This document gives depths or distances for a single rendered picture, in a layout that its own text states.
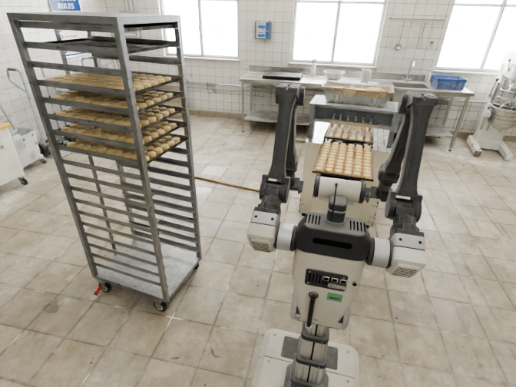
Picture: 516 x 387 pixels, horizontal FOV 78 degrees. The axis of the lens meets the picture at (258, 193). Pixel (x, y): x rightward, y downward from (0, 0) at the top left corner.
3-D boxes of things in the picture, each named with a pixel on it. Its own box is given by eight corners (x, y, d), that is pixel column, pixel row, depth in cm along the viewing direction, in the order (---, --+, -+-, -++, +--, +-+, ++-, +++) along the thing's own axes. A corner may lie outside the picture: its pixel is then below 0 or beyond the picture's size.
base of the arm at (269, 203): (278, 214, 105) (279, 229, 115) (282, 193, 109) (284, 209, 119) (252, 210, 107) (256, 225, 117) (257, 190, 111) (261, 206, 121)
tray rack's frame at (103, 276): (203, 265, 261) (182, 14, 171) (167, 312, 220) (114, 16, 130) (138, 246, 280) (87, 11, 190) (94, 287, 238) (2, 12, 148)
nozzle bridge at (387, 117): (311, 130, 311) (315, 94, 294) (390, 139, 293) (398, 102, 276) (305, 141, 284) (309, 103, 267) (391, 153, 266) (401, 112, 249)
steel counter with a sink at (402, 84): (239, 132, 547) (239, 54, 485) (249, 120, 606) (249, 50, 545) (454, 152, 491) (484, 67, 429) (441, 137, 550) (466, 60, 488)
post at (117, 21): (170, 299, 219) (121, 16, 133) (167, 303, 217) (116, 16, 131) (166, 299, 220) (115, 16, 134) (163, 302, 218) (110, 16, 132)
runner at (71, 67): (136, 76, 148) (134, 69, 146) (132, 77, 146) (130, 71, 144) (34, 65, 166) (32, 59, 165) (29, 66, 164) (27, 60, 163)
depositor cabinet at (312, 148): (316, 167, 432) (325, 105, 390) (372, 176, 414) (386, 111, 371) (297, 219, 327) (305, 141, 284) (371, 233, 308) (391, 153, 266)
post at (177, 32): (202, 258, 256) (180, 14, 170) (200, 260, 253) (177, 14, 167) (198, 257, 257) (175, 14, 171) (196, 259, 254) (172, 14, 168)
